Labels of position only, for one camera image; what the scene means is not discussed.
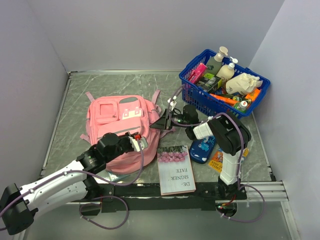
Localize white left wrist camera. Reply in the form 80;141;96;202
129;134;149;152

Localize pink school backpack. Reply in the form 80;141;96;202
80;90;164;175

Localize black green box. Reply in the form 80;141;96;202
196;73;222;93

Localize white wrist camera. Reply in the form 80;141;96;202
167;96;177;111
129;134;149;152

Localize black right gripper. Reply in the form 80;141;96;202
150;109;190;131

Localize yellow children's book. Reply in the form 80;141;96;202
208;147;250;174

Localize blue pencil case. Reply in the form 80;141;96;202
189;136;216;164

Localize orange snack pack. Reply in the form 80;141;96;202
245;88;261;102

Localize blue plastic basket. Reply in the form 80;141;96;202
179;49;271;119

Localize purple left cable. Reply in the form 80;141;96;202
0;147;145;231

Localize orange packet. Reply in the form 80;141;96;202
210;93;239;105

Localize white book pink flowers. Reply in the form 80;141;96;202
157;145;196;196

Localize green bottle red cap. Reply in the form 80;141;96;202
233;100;250;113

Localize cream pump bottle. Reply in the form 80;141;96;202
216;57;239;82

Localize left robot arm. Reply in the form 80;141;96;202
0;132;143;236

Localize pink box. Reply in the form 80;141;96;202
188;63;207;84

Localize teal hardcover book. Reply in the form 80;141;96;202
105;171;130;183

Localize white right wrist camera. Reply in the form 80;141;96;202
167;96;177;111

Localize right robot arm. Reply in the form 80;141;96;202
149;104;252;199

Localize beige cloth bag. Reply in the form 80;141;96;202
225;73;263;96

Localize grey pump bottle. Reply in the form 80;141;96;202
206;46;229;76

